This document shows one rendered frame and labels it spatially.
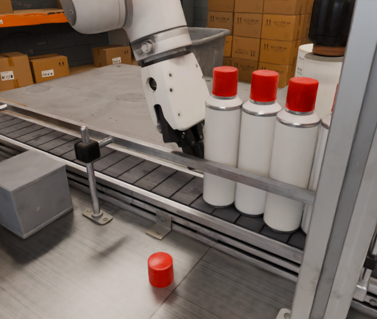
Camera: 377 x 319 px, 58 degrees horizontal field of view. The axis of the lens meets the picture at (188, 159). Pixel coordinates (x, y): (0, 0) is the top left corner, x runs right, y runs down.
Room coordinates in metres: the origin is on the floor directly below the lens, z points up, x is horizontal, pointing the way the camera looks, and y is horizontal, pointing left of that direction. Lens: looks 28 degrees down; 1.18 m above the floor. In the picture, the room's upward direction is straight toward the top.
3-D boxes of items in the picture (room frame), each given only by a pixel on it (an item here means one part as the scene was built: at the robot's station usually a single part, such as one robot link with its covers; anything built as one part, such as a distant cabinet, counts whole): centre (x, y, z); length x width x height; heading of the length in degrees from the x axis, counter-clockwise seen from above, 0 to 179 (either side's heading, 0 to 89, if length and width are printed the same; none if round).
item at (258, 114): (0.42, -0.10, 0.98); 0.05 x 0.05 x 0.20
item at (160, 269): (0.33, 0.04, 0.85); 0.03 x 0.03 x 0.03
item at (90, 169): (0.49, 0.14, 0.91); 0.07 x 0.03 x 0.16; 147
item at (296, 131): (0.39, -0.13, 0.98); 0.05 x 0.05 x 0.20
